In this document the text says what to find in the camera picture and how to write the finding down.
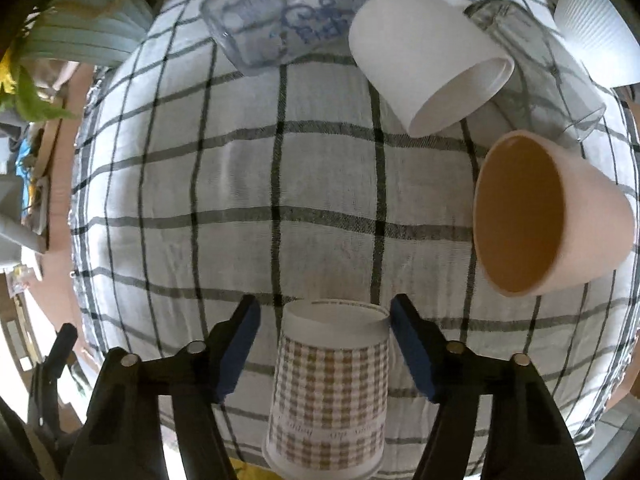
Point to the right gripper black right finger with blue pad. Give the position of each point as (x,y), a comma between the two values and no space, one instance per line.
(449,375)

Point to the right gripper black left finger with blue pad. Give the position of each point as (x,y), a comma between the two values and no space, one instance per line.
(209,371)

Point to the checkered paper cup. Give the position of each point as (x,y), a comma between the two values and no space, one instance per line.
(329,403)

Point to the pink plastic cup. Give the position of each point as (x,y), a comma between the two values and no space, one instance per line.
(545,219)

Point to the grey transparent cup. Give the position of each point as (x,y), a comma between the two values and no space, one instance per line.
(548,93)

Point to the white plastic cup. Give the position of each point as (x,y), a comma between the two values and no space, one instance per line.
(429,62)

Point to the clear cup blue print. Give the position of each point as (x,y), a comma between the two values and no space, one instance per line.
(259,34)

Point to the plaid tablecloth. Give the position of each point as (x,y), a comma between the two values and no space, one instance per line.
(195,185)

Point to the yellow sunflower bouquet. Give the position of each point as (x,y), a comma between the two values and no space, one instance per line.
(30,85)

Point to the light blue ribbed vase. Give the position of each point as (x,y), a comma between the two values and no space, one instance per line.
(97,32)

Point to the white plant pot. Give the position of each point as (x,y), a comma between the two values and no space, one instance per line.
(602,41)

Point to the black handheld gripper frame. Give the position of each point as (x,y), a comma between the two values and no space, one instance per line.
(38,447)

